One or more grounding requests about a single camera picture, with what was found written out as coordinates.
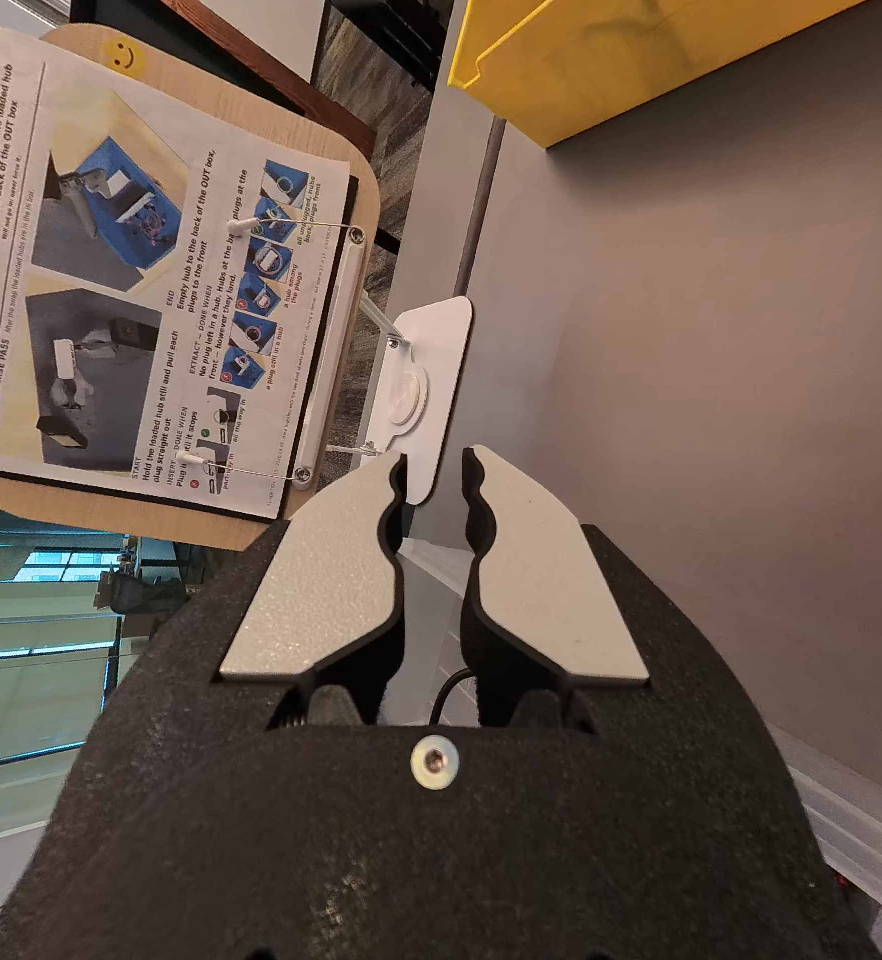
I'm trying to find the thin black cable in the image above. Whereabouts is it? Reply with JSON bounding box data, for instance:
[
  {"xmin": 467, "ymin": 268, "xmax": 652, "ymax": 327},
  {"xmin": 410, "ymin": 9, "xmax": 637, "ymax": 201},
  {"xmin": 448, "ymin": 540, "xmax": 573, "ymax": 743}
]
[{"xmin": 428, "ymin": 666, "xmax": 481, "ymax": 730}]

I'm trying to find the large glass window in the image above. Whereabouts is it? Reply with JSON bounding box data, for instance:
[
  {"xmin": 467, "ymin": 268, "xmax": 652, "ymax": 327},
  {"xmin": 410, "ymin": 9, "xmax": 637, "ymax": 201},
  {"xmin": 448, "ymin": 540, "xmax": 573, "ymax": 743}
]
[{"xmin": 0, "ymin": 495, "xmax": 145, "ymax": 769}]

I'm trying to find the white stand base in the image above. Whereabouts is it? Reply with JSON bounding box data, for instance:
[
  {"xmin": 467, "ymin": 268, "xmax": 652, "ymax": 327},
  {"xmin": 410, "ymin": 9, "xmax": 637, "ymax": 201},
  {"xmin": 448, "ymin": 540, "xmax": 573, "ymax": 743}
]
[{"xmin": 357, "ymin": 294, "xmax": 476, "ymax": 508}]

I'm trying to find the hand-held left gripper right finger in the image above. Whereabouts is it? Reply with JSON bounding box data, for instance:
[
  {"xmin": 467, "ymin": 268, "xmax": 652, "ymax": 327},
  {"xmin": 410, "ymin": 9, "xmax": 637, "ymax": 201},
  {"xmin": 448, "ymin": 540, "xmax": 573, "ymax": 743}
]
[{"xmin": 459, "ymin": 444, "xmax": 653, "ymax": 694}]

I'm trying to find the yellow plastic bin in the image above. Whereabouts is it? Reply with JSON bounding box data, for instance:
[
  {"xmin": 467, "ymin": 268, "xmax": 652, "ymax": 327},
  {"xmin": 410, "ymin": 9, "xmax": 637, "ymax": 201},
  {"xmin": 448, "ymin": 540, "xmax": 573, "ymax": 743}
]
[{"xmin": 444, "ymin": 0, "xmax": 865, "ymax": 150}]

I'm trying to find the clear plastic bin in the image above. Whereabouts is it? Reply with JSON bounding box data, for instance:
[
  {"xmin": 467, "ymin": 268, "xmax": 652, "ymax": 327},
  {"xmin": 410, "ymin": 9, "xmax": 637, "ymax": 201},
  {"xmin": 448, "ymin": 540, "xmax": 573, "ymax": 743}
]
[{"xmin": 393, "ymin": 537, "xmax": 882, "ymax": 927}]

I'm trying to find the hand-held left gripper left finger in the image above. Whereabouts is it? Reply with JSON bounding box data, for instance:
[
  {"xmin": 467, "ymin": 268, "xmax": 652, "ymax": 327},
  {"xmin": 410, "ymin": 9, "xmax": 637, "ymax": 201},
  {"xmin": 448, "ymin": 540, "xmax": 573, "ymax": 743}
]
[{"xmin": 218, "ymin": 455, "xmax": 412, "ymax": 691}]

